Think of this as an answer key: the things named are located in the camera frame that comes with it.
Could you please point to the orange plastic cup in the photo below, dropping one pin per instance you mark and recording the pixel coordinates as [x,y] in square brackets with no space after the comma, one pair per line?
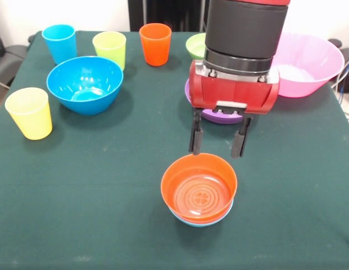
[155,47]

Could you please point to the small green plastic bowl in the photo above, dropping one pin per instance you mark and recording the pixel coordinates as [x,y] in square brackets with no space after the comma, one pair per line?
[195,46]

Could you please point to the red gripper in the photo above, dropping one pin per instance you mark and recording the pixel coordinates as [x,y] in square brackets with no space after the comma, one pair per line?
[233,91]

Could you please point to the blue plastic cup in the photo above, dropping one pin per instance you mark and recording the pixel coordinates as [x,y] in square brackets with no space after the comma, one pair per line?
[61,45]

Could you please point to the small blue plastic bowl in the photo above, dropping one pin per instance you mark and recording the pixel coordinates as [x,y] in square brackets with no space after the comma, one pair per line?
[202,224]

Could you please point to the large pink plastic bowl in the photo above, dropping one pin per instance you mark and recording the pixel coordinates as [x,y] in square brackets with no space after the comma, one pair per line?
[312,64]

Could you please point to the lime green plastic cup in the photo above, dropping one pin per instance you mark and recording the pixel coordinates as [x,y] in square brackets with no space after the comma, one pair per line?
[109,47]

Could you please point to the black chair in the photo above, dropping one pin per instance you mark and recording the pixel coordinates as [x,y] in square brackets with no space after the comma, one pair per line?
[8,62]

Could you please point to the large blue plastic bowl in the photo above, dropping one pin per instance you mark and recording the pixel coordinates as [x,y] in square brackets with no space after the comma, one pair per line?
[84,84]

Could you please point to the purple plastic bowl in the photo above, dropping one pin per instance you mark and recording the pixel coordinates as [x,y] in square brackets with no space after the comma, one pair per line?
[219,118]

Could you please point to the orange plastic bowl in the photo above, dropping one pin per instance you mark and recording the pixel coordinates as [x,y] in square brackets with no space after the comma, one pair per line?
[199,171]

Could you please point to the yellow plastic cup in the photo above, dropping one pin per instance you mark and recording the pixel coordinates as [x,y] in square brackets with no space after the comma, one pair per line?
[31,118]

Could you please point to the dark green tablecloth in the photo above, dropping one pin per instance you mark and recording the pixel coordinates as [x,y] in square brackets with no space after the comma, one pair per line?
[78,182]

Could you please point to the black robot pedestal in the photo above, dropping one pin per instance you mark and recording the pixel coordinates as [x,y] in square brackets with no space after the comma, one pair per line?
[174,14]

